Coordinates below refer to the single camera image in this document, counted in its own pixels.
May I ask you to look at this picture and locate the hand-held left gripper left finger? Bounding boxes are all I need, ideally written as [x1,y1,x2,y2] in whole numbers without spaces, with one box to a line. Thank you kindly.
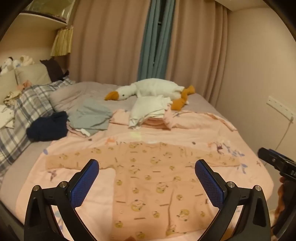
[24,159,100,241]

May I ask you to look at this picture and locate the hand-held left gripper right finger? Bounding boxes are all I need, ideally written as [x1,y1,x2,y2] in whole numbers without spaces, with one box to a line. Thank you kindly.
[195,159,271,241]

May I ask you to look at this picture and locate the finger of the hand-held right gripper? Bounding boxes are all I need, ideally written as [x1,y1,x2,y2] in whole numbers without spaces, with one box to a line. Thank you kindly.
[258,148,281,168]

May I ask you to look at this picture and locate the orange printed baby shirt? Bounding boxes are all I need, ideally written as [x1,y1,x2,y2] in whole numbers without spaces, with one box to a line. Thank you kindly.
[45,142,241,240]

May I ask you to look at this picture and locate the folded pink clothes stack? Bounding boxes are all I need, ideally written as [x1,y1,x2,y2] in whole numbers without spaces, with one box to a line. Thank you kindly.
[141,109,176,131]

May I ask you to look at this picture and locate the folded white clothes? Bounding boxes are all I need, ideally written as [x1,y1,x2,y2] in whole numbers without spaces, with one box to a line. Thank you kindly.
[128,95,173,129]

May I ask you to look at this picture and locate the pale pink garment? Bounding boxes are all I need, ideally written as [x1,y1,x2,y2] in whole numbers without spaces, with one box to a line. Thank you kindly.
[67,124,91,139]

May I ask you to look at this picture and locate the white power strip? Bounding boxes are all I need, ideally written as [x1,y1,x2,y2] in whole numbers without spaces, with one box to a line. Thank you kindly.
[266,95,295,117]

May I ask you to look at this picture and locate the pink printed blanket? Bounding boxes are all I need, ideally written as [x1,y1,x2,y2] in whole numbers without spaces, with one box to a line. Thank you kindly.
[16,109,274,241]

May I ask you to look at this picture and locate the navy blue garment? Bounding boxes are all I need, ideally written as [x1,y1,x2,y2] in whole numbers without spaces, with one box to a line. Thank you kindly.
[26,111,68,142]

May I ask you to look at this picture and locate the grey-green garment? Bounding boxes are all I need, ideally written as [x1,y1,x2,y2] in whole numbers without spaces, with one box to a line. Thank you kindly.
[67,98,113,137]

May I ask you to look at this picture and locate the grey plaid pillow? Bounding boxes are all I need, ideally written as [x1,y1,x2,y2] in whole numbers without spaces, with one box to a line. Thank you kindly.
[0,77,75,183]

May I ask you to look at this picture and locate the white patterned baby garment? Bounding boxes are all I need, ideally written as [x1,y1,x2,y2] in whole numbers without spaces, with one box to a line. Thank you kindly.
[0,105,16,129]

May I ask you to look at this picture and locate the white goose plush toy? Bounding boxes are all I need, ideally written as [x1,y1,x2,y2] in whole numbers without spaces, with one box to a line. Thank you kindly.
[105,78,196,111]

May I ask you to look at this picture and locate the patterned yellow baby garment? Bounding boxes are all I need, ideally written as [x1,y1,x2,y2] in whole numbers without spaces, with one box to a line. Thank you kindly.
[3,90,23,107]

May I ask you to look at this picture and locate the dark brown cloth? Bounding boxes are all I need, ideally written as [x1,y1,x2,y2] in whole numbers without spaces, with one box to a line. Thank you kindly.
[40,58,70,82]

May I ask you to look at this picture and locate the beige pillow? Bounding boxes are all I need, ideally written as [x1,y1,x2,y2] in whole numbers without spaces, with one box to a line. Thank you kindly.
[0,70,18,103]
[15,63,52,87]

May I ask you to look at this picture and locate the cream plush toy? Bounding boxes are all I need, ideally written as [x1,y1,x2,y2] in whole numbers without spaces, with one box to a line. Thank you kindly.
[20,55,35,66]

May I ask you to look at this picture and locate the yellow striped cloth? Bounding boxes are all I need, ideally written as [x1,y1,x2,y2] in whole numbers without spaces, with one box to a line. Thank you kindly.
[50,26,74,57]

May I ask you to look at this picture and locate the blue-grey curtain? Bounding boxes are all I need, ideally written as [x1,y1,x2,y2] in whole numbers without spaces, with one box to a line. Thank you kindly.
[138,0,176,80]

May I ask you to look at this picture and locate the white cable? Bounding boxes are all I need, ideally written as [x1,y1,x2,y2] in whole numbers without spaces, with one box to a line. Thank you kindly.
[272,115,295,159]

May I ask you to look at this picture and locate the white wall shelf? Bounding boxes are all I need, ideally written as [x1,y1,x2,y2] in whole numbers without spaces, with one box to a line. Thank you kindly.
[17,0,69,29]

